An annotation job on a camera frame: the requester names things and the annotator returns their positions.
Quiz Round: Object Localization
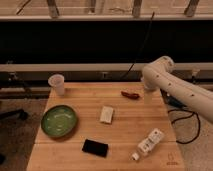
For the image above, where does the red chili pepper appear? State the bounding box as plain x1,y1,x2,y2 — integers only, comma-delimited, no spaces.
121,91,140,100

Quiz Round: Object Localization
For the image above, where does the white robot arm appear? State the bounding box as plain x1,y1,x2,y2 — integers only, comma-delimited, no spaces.
142,56,213,124

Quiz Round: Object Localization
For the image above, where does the white sponge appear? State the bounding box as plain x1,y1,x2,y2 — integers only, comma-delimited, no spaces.
100,106,114,124

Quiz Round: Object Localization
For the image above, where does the black rectangular sponge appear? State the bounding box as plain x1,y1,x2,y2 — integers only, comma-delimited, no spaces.
82,139,108,157

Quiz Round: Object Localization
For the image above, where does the white plastic bottle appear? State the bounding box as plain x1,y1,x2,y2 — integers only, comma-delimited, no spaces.
132,128,165,161

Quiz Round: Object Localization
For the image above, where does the translucent plastic cup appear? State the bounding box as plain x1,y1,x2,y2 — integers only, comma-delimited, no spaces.
48,74,65,96

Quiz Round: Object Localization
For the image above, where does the green bowl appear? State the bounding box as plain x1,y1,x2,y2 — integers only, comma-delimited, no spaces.
41,105,78,138

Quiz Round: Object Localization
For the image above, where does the black office chair base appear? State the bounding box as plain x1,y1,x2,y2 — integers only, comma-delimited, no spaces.
0,109,29,120

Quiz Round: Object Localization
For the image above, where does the black cable on floor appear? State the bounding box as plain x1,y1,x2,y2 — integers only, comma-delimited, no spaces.
167,99,202,145

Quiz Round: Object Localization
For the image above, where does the thin black hanging cable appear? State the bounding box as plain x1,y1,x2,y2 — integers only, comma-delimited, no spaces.
120,11,156,81

